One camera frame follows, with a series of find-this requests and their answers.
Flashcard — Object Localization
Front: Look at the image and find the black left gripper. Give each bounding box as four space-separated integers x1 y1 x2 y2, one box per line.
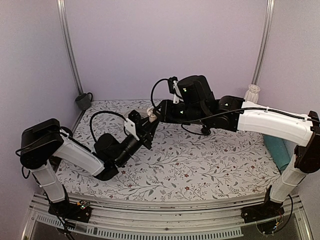
114 115 160 168

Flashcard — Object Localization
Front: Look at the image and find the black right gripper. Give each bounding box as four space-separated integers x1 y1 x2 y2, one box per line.
153 99 208 126

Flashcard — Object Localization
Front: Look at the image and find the white earbuds charging case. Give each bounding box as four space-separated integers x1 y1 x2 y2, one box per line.
146 107 157 123

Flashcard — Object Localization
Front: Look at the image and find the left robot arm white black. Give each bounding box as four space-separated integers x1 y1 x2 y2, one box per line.
15 117 159 223

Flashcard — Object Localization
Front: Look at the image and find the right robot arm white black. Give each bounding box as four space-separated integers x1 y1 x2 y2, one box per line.
153 75 320 223

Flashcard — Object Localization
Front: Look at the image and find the black earbud case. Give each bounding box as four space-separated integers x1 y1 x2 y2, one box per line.
201 127 211 136

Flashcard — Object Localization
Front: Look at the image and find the floral patterned table mat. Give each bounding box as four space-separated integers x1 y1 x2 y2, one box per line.
53 99 283 202

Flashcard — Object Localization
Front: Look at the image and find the white ribbed vase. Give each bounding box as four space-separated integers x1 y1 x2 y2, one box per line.
244 84 261 104

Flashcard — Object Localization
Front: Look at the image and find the grey mug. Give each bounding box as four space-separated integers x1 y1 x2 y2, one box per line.
75 92 93 111

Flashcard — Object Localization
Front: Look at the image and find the teal cylinder roll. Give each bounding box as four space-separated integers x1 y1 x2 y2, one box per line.
263 134 291 174

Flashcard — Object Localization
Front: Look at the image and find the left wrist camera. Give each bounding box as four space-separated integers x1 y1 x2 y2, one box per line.
124 110 141 141

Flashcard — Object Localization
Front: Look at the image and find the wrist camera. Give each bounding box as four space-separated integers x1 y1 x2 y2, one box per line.
167 76 182 104
124 110 141 141

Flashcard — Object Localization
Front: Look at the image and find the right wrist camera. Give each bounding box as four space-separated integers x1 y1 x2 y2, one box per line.
167 76 182 104

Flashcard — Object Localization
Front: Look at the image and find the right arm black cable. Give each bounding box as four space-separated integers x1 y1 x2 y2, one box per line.
149 78 311 132

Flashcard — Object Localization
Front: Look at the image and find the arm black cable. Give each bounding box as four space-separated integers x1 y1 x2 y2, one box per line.
149 78 311 132
88 110 127 146

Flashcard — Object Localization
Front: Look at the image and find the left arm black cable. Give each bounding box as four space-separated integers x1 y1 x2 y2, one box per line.
88 110 127 146

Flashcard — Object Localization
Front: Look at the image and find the aluminium front rail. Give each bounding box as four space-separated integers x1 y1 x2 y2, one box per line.
24 193 313 240

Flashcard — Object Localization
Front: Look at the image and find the right aluminium frame post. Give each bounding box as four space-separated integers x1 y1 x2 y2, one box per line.
251 0 275 85

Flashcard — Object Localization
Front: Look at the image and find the aluminium frame post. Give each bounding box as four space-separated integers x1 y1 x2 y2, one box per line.
56 0 84 95
251 0 275 85

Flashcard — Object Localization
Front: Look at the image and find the left aluminium frame post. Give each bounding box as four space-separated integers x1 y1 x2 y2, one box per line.
56 0 84 95

